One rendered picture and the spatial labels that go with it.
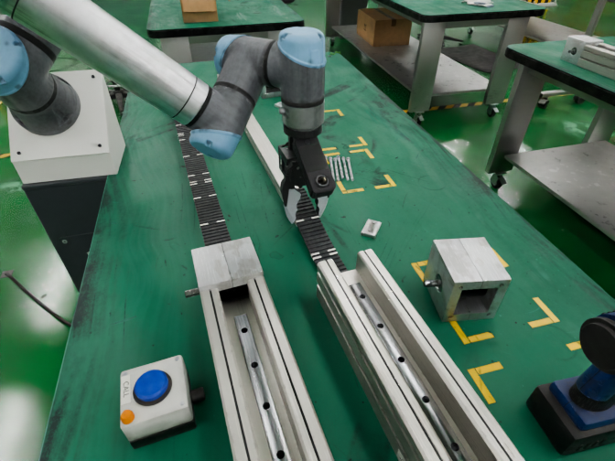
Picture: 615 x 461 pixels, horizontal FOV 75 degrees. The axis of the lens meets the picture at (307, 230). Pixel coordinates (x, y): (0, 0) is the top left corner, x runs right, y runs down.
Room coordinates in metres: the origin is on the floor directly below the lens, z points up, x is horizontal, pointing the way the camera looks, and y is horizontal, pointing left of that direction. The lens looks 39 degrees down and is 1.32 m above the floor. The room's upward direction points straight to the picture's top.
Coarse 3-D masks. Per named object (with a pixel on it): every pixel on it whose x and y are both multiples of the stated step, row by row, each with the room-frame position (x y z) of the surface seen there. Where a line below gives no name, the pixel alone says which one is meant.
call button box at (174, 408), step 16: (144, 368) 0.29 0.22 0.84; (160, 368) 0.29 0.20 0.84; (176, 368) 0.29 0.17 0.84; (128, 384) 0.27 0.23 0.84; (176, 384) 0.27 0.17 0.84; (128, 400) 0.25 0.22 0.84; (160, 400) 0.25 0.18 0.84; (176, 400) 0.25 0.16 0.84; (192, 400) 0.27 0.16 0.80; (144, 416) 0.23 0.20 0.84; (160, 416) 0.23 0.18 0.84; (176, 416) 0.23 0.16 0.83; (192, 416) 0.24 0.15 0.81; (128, 432) 0.22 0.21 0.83; (144, 432) 0.22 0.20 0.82; (160, 432) 0.23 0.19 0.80; (176, 432) 0.23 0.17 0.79
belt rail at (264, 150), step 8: (248, 128) 1.09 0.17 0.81; (256, 128) 1.09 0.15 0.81; (248, 136) 1.08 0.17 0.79; (256, 136) 1.04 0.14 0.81; (264, 136) 1.04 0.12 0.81; (256, 144) 0.99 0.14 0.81; (264, 144) 0.99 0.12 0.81; (256, 152) 0.99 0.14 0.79; (264, 152) 0.95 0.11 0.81; (272, 152) 0.95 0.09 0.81; (264, 160) 0.90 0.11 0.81; (272, 160) 0.90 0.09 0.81; (272, 168) 0.86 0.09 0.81; (272, 176) 0.84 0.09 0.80; (280, 176) 0.83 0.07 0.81; (280, 192) 0.78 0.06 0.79; (296, 224) 0.67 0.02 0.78
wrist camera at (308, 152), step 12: (300, 144) 0.65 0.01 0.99; (312, 144) 0.65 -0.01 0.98; (300, 156) 0.62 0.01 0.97; (312, 156) 0.63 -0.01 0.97; (324, 156) 0.63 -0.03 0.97; (300, 168) 0.62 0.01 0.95; (312, 168) 0.61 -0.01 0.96; (324, 168) 0.61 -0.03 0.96; (312, 180) 0.59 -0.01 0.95; (324, 180) 0.58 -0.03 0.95; (312, 192) 0.57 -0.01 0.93; (324, 192) 0.57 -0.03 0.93
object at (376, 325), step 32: (320, 288) 0.45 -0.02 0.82; (352, 288) 0.44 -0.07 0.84; (384, 288) 0.41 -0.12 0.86; (352, 320) 0.35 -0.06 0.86; (384, 320) 0.38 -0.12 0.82; (416, 320) 0.35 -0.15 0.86; (352, 352) 0.34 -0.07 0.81; (384, 352) 0.30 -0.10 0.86; (416, 352) 0.31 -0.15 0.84; (384, 384) 0.26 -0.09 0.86; (416, 384) 0.27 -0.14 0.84; (448, 384) 0.26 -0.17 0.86; (384, 416) 0.24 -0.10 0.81; (416, 416) 0.22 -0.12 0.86; (448, 416) 0.24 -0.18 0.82; (480, 416) 0.22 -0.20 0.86; (416, 448) 0.18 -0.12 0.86; (448, 448) 0.19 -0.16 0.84; (480, 448) 0.19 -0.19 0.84; (512, 448) 0.18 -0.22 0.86
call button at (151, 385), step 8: (144, 376) 0.27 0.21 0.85; (152, 376) 0.27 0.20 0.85; (160, 376) 0.27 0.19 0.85; (136, 384) 0.26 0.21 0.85; (144, 384) 0.26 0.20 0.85; (152, 384) 0.26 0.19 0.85; (160, 384) 0.26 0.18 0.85; (136, 392) 0.25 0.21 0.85; (144, 392) 0.25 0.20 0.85; (152, 392) 0.25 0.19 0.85; (160, 392) 0.25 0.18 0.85; (144, 400) 0.24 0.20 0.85; (152, 400) 0.25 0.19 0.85
